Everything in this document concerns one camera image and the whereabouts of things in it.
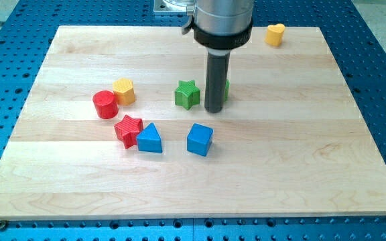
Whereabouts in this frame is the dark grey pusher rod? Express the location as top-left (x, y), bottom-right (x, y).
top-left (204, 48), bottom-right (230, 113)

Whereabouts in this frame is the green circle block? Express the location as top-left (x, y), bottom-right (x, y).
top-left (224, 79), bottom-right (231, 102)

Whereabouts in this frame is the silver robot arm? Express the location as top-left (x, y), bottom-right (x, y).
top-left (181, 0), bottom-right (254, 113)

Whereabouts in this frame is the yellow heart block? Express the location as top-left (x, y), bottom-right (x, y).
top-left (264, 23), bottom-right (285, 47)

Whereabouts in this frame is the green star block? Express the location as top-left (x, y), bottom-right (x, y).
top-left (174, 80), bottom-right (200, 110)

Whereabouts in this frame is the blue cube block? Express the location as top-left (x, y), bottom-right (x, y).
top-left (187, 123), bottom-right (214, 157)

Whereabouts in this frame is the yellow hexagon block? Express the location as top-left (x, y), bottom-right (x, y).
top-left (113, 78), bottom-right (136, 106)

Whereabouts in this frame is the blue triangle block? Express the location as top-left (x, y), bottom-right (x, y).
top-left (136, 123), bottom-right (163, 153)

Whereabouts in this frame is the red star block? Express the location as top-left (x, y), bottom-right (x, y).
top-left (114, 114), bottom-right (143, 149)

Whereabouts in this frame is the light wooden board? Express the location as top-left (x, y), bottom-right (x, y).
top-left (0, 25), bottom-right (386, 220)

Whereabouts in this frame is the red cylinder block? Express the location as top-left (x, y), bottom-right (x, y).
top-left (92, 90), bottom-right (119, 119)

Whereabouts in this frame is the blue perforated table plate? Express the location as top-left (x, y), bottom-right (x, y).
top-left (0, 1), bottom-right (386, 240)

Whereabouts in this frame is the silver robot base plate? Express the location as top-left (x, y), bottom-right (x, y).
top-left (153, 0), bottom-right (195, 15)

